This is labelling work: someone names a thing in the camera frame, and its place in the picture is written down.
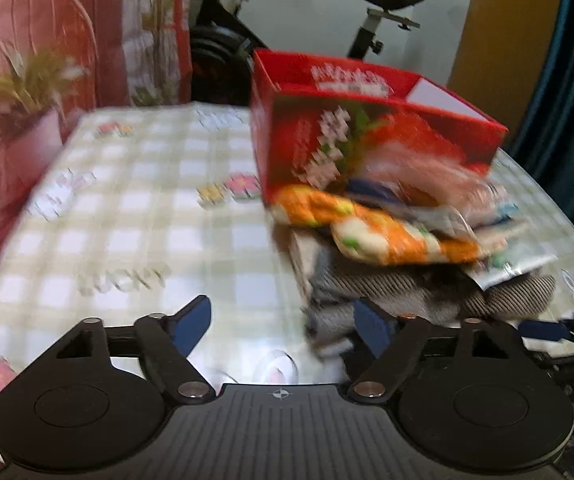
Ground grey striped knit cloth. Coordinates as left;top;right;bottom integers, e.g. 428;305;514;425
289;231;556;347

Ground orange floral soft cloth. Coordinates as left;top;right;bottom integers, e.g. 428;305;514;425
270;185;484;266

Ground pink packaged tissue pack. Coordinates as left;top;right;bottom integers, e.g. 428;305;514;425
345;142;517;240

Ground checked plaid tablecloth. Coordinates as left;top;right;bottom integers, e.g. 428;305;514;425
0;102;574;449

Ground red strawberry cardboard box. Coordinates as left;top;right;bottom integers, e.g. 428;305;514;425
250;49;508;203

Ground potted plant pink pot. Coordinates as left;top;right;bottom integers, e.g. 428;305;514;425
0;41;90;205

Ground wooden door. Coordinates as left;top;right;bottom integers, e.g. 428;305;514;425
447;0;559;133

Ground black exercise bike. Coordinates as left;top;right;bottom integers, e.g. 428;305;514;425
186;0;426;106

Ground red patterned curtain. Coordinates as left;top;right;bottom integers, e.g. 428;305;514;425
0;0;191;248

